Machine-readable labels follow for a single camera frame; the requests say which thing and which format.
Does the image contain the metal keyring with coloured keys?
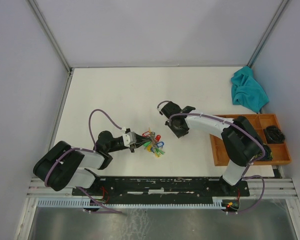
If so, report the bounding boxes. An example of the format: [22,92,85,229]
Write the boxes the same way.
[142,127,165,158]

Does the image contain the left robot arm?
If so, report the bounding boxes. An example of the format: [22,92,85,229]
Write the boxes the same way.
[33,130,151,195]

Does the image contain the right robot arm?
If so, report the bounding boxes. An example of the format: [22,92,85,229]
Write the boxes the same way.
[157,100,266,196]

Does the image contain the teal cloth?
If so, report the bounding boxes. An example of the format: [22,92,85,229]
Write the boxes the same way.
[230,66,269,113]

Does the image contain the wooden compartment tray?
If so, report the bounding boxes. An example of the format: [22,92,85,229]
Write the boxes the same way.
[210,114,291,167]

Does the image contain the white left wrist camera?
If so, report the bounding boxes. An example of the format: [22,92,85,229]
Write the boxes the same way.
[122,127,137,148]

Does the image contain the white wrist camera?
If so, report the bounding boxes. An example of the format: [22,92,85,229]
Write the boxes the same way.
[157,108,164,116]
[122,127,137,148]

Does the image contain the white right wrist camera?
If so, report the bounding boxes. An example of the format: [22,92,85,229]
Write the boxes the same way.
[157,108,164,116]

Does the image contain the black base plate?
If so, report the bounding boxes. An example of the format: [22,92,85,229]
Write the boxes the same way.
[85,176,250,200]

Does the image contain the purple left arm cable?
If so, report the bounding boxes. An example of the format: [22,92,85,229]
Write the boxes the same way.
[43,109,127,188]

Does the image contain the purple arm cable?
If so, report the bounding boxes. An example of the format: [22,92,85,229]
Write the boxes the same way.
[156,100,266,215]
[43,109,127,188]

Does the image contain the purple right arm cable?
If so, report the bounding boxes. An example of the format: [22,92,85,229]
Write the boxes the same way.
[156,100,266,215]

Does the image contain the black cable coil right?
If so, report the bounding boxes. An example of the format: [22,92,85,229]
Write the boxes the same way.
[264,124,286,145]

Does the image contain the grey cable duct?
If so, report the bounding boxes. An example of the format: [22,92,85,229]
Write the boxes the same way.
[36,197,227,210]

